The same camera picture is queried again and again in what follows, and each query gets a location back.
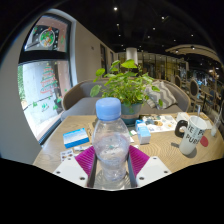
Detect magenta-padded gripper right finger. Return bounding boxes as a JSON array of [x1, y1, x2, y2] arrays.
[[127, 144, 173, 188]]

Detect flat round red coaster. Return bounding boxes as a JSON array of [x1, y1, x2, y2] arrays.
[[199, 135, 210, 148]]

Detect blue white flat box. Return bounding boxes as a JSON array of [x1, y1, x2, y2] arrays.
[[62, 127, 90, 149]]

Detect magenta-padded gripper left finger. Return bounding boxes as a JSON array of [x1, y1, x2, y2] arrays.
[[53, 145, 98, 188]]

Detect grey curved sofa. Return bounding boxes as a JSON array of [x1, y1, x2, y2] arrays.
[[60, 79, 192, 122]]

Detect small light blue box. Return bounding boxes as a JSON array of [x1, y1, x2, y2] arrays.
[[134, 119, 152, 145]]

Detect illustrated paper leaflet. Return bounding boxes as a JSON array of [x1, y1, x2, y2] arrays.
[[138, 113, 178, 134]]

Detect group of oval-back dining chairs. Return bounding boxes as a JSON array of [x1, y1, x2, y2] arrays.
[[173, 74, 224, 114]]

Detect potted green leafy plant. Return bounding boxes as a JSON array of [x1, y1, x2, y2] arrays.
[[89, 59, 164, 126]]

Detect small printed picture card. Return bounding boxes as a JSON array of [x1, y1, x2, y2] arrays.
[[59, 148, 75, 163]]

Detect window with holiday stickers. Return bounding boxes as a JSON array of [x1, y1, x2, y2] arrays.
[[17, 14, 73, 141]]

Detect clear water bottle blue cap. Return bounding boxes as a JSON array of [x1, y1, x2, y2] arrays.
[[92, 97, 132, 183]]

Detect white mug black lettering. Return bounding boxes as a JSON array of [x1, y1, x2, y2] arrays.
[[174, 115, 208, 157]]

